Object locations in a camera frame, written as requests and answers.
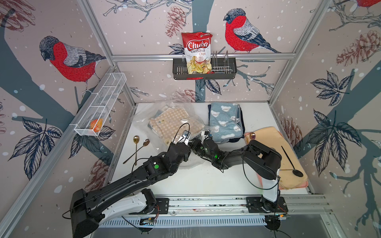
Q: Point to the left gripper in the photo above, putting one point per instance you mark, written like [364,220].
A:
[185,158]

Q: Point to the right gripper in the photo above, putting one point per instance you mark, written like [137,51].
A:
[196,143]

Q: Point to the beige checkered blanket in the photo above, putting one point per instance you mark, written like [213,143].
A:
[166,124]

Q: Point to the clear plastic vacuum bag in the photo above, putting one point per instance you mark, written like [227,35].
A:
[142,117]

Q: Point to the light blue bear blanket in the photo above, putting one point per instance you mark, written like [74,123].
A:
[224,122]

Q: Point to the navy star blanket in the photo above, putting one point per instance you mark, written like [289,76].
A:
[241,125]

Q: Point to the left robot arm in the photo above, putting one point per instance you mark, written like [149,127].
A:
[86,208]

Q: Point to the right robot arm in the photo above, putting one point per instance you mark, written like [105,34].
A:
[265,161]

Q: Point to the red Chuba chips bag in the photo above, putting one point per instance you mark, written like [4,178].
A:
[197,51]

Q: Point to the copper spoon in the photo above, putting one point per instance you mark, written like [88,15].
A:
[145,143]

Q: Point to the gold spoon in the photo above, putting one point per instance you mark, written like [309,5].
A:
[136,140]

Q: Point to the orange item in basket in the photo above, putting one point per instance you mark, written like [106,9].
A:
[96,125]

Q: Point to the beige pink cutting board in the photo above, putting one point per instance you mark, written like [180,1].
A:
[271,137]

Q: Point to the black spoon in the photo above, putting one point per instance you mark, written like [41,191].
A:
[295,171]

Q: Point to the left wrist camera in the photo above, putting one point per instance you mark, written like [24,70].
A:
[184,138]

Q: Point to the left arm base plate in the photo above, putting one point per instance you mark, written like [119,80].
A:
[161,206]

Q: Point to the black wall shelf basket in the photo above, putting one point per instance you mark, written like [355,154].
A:
[216,68]

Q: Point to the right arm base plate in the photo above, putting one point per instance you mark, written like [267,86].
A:
[257,204]

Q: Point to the white mesh wall basket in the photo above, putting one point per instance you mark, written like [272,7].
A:
[102,104]

